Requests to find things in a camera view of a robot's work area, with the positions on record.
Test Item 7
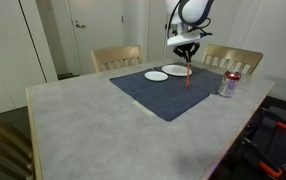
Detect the black perforated breadboard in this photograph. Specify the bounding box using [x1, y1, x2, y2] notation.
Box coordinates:
[249, 105, 286, 161]

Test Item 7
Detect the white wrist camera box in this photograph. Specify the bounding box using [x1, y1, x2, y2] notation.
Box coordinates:
[166, 31, 202, 47]

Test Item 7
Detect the small white plate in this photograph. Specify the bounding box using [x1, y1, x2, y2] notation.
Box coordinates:
[143, 70, 170, 83]

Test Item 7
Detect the large white plate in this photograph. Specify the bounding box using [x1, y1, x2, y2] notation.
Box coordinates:
[161, 64, 194, 78]

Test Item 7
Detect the light wooden slat chair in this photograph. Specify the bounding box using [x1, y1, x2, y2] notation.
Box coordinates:
[201, 43, 264, 76]
[90, 44, 143, 74]
[0, 100, 37, 180]

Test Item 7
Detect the red drinking straw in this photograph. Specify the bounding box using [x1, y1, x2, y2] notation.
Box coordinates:
[184, 53, 192, 89]

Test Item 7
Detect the silver door lever handle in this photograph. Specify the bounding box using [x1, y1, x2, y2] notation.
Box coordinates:
[74, 20, 87, 30]

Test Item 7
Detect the red white drink can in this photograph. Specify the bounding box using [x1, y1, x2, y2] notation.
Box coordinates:
[217, 69, 243, 99]

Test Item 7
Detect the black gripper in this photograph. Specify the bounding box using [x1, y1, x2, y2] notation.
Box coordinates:
[173, 42, 201, 64]

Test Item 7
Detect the black clamp orange handle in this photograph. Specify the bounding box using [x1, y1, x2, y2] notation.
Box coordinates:
[261, 114, 286, 132]
[239, 134, 284, 180]

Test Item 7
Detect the dark blue cloth mat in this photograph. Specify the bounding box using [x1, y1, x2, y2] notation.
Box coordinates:
[152, 61, 225, 96]
[109, 67, 212, 123]

